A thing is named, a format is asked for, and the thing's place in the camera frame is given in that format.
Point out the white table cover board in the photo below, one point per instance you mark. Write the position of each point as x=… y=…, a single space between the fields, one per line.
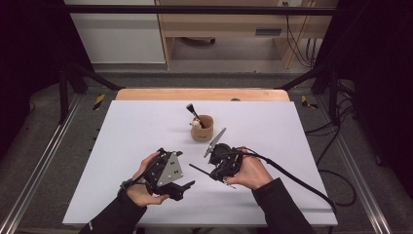
x=113 y=136

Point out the wooden cup with animal figure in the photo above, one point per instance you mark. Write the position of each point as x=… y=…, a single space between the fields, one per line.
x=203 y=134

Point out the wooden desk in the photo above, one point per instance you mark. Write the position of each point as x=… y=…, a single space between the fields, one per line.
x=227 y=24

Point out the black makeup brush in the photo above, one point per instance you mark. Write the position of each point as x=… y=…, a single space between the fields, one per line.
x=195 y=113

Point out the white cabinet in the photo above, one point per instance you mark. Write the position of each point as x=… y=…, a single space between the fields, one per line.
x=117 y=39

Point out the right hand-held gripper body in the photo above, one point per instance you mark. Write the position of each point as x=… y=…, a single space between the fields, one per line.
x=227 y=159

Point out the black upright frame post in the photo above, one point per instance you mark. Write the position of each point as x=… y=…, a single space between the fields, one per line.
x=63 y=94
x=333 y=97

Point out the black diagonal frame strut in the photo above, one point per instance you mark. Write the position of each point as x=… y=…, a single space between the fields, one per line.
x=97 y=78
x=302 y=78

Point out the thin black brush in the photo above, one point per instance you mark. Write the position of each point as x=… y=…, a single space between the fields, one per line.
x=199 y=169

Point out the yellow and black tape strip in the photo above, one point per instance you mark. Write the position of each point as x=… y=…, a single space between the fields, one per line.
x=305 y=102
x=99 y=101

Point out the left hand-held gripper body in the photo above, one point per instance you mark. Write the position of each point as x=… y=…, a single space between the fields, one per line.
x=170 y=169

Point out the black horizontal frame bar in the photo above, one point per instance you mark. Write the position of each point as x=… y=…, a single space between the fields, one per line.
x=195 y=9

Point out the person's right hand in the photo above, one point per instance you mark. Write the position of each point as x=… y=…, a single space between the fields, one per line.
x=253 y=174

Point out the person's left hand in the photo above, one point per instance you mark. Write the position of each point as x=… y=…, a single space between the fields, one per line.
x=139 y=193

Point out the aluminium rail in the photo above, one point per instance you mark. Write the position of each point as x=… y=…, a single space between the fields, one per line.
x=360 y=178
x=39 y=165

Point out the black curtain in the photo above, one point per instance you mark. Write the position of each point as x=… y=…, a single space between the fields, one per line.
x=29 y=48
x=380 y=65

